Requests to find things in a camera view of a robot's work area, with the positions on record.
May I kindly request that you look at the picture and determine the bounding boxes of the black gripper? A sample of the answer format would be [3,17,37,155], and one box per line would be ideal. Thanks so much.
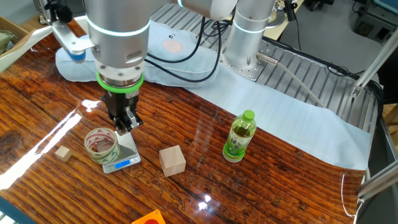
[101,90,144,136]

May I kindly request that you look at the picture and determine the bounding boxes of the clear red-printed tape roll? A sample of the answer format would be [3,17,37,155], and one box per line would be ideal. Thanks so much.
[83,127,121,166]

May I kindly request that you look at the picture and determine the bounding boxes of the silver digital pocket scale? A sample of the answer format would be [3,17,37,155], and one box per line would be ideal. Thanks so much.
[101,130,142,174]

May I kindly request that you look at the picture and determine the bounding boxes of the small wooden cube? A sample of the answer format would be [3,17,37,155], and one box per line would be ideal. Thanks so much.
[55,145,73,163]

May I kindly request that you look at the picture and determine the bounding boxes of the light blue face pillow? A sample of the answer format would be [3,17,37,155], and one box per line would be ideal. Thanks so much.
[55,20,221,88]

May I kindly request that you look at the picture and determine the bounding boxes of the orange emergency stop button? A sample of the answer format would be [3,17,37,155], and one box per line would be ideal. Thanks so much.
[131,209,167,224]

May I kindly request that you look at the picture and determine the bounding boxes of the green tea bottle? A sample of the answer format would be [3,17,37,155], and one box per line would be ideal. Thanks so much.
[222,109,257,164]

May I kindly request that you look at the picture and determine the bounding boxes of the blue serrated-edge mat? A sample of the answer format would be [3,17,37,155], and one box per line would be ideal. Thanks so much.
[0,195,37,224]

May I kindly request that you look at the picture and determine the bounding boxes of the brown cardboard box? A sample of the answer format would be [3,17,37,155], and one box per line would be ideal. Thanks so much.
[0,16,30,57]

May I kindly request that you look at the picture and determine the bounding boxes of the white cloth sheet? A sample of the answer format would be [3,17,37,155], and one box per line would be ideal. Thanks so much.
[0,24,373,171]

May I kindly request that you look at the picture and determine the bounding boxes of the aluminium profile workbench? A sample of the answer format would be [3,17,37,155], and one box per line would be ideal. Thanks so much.
[149,2,385,134]

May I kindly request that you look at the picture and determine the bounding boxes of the grey equipment case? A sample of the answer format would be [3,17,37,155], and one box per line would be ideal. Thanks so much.
[353,0,398,44]

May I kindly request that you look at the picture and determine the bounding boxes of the green wrist flange ring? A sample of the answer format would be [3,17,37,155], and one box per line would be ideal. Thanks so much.
[95,70,146,94]

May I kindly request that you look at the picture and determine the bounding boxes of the wrist camera with silver bracket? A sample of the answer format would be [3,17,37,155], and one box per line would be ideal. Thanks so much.
[43,0,96,63]

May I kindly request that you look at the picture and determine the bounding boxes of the grey robot base hose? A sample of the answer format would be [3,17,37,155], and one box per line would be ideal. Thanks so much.
[256,52,328,109]

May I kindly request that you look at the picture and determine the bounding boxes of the thin white wire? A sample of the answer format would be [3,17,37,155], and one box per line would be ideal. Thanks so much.
[340,172,358,218]

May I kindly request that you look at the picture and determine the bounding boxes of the black cable bundle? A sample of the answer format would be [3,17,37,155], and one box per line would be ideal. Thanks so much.
[262,35,386,131]

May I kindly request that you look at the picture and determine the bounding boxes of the aluminium frame post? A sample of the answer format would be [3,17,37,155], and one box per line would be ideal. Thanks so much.
[356,161,398,203]
[350,33,398,100]

